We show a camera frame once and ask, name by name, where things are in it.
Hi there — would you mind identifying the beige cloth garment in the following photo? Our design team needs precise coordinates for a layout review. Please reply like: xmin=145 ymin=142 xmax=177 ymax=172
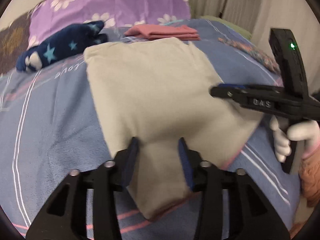
xmin=84 ymin=38 xmax=263 ymax=219

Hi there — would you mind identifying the white gloved right hand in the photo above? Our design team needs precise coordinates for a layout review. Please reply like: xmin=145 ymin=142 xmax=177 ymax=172
xmin=270 ymin=116 xmax=319 ymax=163

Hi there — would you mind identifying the floral patterned cloth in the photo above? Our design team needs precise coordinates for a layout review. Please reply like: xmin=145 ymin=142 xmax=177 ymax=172
xmin=218 ymin=38 xmax=280 ymax=75

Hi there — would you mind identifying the right orange quilted sleeve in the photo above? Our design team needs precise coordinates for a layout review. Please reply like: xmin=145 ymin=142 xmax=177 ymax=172
xmin=299 ymin=141 xmax=319 ymax=207

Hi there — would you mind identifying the green blanket edge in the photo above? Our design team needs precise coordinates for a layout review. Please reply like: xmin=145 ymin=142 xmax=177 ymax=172
xmin=200 ymin=16 xmax=252 ymax=40

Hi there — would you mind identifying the blue striped bed blanket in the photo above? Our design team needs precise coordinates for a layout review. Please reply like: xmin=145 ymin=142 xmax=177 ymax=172
xmin=1 ymin=20 xmax=300 ymax=239

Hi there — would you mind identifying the beige curtain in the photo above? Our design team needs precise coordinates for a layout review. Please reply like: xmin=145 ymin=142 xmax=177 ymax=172
xmin=189 ymin=0 xmax=319 ymax=92

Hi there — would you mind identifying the folded pink cloth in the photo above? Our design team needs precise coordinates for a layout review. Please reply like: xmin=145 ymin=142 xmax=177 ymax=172
xmin=124 ymin=24 xmax=200 ymax=41

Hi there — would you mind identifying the navy star-pattern garment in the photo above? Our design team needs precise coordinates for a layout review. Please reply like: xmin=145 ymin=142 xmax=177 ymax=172
xmin=16 ymin=21 xmax=108 ymax=72

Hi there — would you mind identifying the dark tree-pattern pillow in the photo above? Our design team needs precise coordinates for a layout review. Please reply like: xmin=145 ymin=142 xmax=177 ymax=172
xmin=0 ymin=12 xmax=31 ymax=74

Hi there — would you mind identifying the purple floral pillow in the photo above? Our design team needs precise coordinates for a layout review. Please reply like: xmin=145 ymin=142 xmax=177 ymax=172
xmin=29 ymin=0 xmax=191 ymax=47

